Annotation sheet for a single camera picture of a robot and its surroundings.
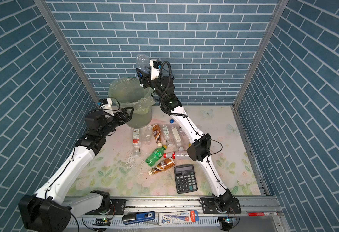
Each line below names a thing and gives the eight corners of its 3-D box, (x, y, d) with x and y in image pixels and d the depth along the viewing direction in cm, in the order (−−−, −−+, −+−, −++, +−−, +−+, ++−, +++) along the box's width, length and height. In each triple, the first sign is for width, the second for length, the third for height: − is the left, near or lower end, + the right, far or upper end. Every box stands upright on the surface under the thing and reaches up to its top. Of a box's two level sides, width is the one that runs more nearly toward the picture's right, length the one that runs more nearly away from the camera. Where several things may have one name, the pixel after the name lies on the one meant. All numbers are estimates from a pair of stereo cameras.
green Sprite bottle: (145, 162, 91) (143, 159, 87) (163, 146, 98) (163, 142, 94) (150, 168, 88) (149, 165, 85) (168, 151, 96) (168, 148, 92)
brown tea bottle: (150, 178, 84) (149, 175, 80) (147, 172, 87) (146, 168, 82) (175, 166, 89) (175, 162, 85) (172, 160, 92) (172, 156, 87)
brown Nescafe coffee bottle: (157, 147, 97) (157, 143, 94) (151, 128, 107) (151, 124, 104) (165, 145, 99) (164, 141, 95) (158, 127, 109) (158, 123, 105)
